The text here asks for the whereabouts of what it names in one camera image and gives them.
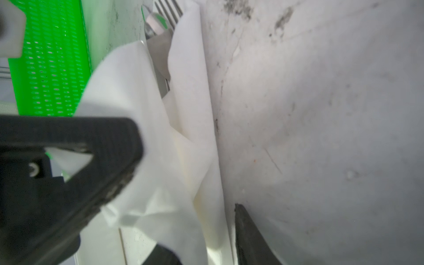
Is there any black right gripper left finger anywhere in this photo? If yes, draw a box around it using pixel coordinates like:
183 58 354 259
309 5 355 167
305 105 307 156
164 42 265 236
143 244 182 265

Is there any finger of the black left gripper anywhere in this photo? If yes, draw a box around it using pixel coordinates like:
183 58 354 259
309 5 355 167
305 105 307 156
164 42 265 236
1 115 144 265

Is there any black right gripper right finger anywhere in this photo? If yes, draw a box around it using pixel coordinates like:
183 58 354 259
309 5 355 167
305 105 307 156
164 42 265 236
235 204 281 265

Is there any silver fork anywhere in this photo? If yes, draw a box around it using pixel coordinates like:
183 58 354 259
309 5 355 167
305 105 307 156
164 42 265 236
153 0 183 30

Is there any green plastic basket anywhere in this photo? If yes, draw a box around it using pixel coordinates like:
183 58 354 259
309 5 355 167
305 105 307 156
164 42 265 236
8 0 92 117

